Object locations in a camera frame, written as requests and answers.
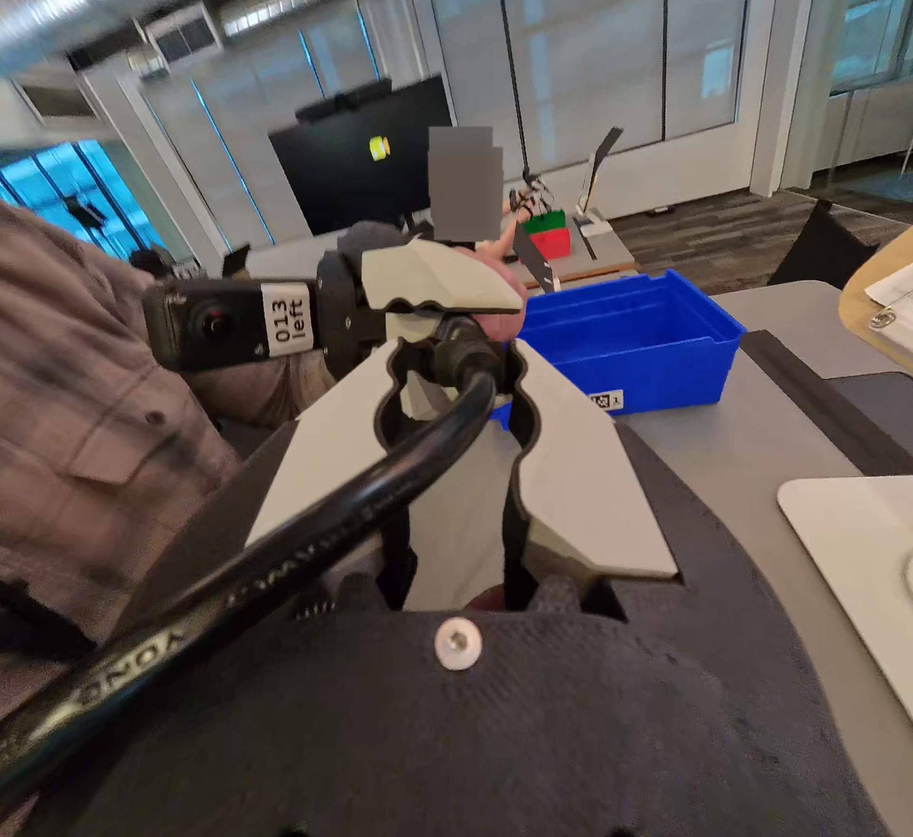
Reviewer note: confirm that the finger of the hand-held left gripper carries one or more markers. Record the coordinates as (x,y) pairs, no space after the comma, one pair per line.
(406,327)
(442,277)

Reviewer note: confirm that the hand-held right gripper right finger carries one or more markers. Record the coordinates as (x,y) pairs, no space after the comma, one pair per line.
(592,494)

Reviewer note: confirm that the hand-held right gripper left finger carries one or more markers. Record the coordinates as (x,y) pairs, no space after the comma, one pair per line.
(321,452)

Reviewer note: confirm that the blue plastic bin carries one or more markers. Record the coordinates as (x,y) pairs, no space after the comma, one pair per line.
(642,352)

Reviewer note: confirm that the person's left hand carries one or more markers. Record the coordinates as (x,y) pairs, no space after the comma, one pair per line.
(508,327)

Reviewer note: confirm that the black flat bar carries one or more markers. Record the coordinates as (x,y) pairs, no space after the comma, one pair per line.
(535,263)

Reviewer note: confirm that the green plastic bin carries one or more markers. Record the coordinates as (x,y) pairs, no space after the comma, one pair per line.
(546,222)

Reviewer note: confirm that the black monitor screen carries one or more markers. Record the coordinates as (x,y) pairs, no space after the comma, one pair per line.
(342,173)

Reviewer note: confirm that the grey side table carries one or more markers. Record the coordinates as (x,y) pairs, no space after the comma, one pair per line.
(606,252)

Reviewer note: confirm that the black webcam bar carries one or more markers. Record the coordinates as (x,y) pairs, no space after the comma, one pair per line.
(342,102)

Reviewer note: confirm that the black document stand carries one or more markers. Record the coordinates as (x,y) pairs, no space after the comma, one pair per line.
(606,145)

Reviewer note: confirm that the person in plaid shirt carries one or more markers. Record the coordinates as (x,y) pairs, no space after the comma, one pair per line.
(85,387)

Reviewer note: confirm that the ceiling air vent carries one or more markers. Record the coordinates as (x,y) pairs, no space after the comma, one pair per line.
(185,38)

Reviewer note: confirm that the wooden document board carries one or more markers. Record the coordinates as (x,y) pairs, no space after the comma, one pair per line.
(856,309)

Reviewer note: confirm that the black chair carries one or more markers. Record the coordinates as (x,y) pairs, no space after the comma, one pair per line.
(820,252)

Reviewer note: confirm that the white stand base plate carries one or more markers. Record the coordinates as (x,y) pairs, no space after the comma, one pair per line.
(856,551)

